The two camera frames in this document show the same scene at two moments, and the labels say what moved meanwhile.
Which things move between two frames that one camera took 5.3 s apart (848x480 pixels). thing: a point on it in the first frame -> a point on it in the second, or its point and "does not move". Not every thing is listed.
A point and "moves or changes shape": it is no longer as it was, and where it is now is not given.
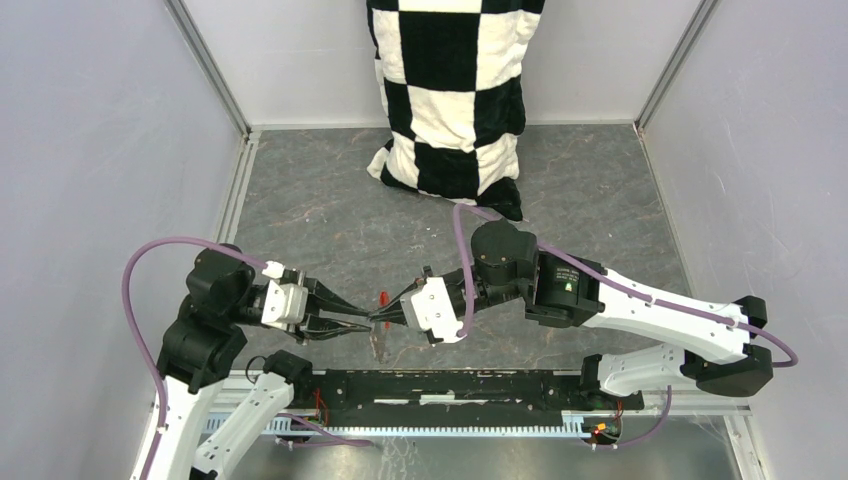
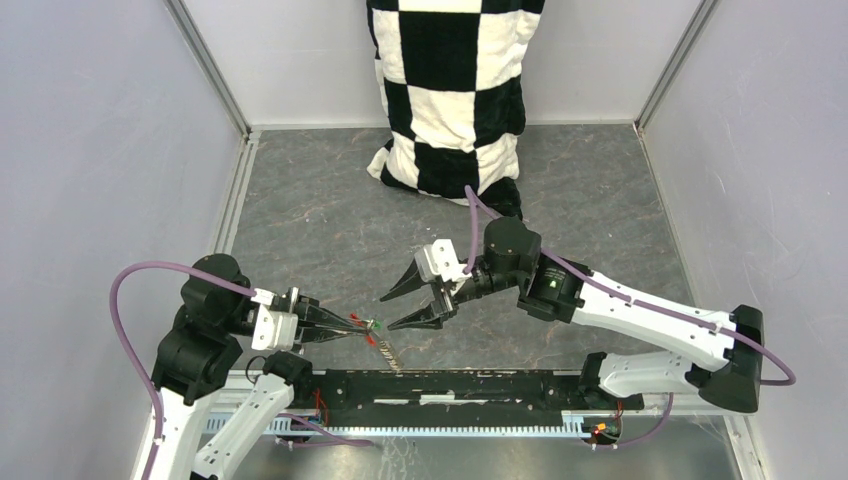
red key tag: (383, 302) moves or changes shape
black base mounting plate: (458, 398) does not move
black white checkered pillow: (452, 97) does not move
